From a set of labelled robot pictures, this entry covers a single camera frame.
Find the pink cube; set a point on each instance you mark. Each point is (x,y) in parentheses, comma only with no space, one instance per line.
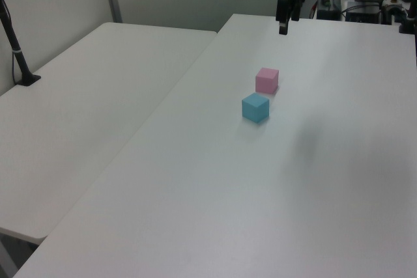
(266,79)

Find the blue cube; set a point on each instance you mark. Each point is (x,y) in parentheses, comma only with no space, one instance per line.
(255,107)

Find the black electronics box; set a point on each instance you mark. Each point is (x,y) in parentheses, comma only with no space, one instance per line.
(363,12)

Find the black clamp pole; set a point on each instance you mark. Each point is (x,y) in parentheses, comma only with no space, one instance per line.
(410,8)

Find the black camera stand pole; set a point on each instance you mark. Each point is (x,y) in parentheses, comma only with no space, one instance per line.
(15,48)

